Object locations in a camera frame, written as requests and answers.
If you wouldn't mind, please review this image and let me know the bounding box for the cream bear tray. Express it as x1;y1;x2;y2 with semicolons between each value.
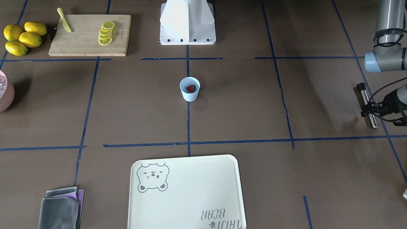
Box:
127;155;247;229

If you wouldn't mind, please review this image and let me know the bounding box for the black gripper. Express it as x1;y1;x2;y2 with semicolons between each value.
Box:
361;84;407;126

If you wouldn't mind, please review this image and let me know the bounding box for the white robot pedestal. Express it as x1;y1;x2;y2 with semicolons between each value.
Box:
159;0;217;45

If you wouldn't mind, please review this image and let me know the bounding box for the red strawberry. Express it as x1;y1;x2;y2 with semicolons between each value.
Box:
186;84;197;93

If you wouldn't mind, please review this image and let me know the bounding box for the pink bowl of ice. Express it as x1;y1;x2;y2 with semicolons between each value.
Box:
0;71;15;113

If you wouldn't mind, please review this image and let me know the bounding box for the steel muddler black tip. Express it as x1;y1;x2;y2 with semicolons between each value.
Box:
356;83;378;129

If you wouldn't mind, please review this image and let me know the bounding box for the bamboo cutting board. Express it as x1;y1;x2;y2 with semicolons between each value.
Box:
48;15;131;57

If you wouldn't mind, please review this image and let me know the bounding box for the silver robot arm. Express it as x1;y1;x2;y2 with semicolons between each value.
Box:
361;0;407;126

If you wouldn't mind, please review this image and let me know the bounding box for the grey folded cloth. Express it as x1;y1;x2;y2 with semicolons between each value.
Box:
38;186;85;229

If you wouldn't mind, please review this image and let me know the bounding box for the yellow plastic knife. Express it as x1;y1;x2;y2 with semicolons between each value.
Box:
57;8;72;32

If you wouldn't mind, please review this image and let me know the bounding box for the light blue plastic cup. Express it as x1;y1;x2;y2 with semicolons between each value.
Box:
179;77;201;102

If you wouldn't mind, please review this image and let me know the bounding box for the lemon slices row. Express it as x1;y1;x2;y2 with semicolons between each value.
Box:
98;21;116;45

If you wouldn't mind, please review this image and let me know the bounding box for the yellow lemon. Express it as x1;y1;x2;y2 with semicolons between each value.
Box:
24;21;47;37
5;41;28;56
18;32;42;48
3;24;24;41

